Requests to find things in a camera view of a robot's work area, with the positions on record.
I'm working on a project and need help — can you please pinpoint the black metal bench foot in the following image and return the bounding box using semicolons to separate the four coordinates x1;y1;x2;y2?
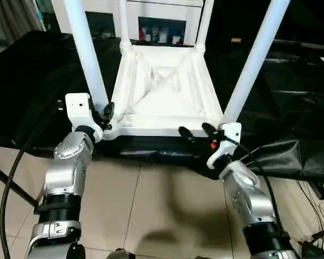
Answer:
312;182;324;200

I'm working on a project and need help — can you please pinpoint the beige curtain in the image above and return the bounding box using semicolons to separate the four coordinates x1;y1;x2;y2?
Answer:
0;0;44;41

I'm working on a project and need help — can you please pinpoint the light blue plastic rack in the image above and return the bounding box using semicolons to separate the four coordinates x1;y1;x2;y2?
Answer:
35;0;48;30

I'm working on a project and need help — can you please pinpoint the black tripod stand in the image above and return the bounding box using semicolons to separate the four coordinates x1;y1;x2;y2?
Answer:
299;226;324;259

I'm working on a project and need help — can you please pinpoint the white plastic table top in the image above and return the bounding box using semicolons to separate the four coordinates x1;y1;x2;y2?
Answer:
101;43;225;141

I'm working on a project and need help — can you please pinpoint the black work mat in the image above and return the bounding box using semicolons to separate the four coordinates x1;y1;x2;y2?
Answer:
0;29;324;187

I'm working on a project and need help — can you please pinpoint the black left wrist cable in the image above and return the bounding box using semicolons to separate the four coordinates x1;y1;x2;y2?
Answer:
0;99;67;259

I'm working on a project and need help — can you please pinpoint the white sideboard cabinet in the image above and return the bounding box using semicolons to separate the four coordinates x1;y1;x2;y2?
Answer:
51;0;206;45

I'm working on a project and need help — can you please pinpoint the grey metal bench leg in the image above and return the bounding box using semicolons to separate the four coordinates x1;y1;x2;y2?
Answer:
0;159;38;208

